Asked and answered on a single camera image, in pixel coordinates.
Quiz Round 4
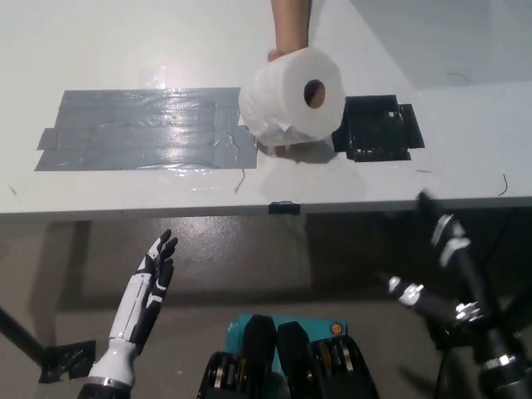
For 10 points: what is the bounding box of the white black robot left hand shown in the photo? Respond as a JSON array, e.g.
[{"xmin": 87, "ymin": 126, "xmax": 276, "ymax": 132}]
[{"xmin": 89, "ymin": 229, "xmax": 179, "ymax": 386}]

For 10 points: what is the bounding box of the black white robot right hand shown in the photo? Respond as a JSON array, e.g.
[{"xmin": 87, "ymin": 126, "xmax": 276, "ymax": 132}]
[{"xmin": 376, "ymin": 189, "xmax": 525, "ymax": 369}]

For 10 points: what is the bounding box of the person's bare hand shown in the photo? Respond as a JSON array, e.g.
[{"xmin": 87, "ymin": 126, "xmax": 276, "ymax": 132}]
[{"xmin": 267, "ymin": 39, "xmax": 311, "ymax": 64}]

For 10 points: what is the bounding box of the white toilet paper roll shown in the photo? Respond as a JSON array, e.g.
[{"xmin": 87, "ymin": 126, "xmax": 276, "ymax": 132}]
[{"xmin": 239, "ymin": 46, "xmax": 346, "ymax": 147}]

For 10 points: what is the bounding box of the black robot torso teal top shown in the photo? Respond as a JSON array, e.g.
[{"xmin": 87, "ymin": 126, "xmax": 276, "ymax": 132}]
[{"xmin": 197, "ymin": 312, "xmax": 380, "ymax": 399}]

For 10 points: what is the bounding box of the black box on floor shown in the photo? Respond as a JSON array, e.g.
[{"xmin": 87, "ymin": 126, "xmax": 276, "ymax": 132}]
[{"xmin": 431, "ymin": 322, "xmax": 479, "ymax": 354}]

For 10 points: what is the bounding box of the black slanted pole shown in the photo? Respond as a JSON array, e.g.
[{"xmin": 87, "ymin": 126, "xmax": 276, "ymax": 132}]
[{"xmin": 0, "ymin": 305, "xmax": 47, "ymax": 369}]

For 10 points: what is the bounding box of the black tape patch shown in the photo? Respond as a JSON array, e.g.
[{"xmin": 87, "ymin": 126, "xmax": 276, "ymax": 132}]
[{"xmin": 331, "ymin": 95, "xmax": 426, "ymax": 162}]

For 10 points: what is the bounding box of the thin black cable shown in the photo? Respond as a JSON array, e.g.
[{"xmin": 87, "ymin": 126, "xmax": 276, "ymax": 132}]
[{"xmin": 435, "ymin": 351, "xmax": 455, "ymax": 399}]

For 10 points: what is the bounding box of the grey duct tape patch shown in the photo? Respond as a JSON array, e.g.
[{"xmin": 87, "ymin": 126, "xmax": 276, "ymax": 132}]
[{"xmin": 33, "ymin": 86, "xmax": 259, "ymax": 171}]

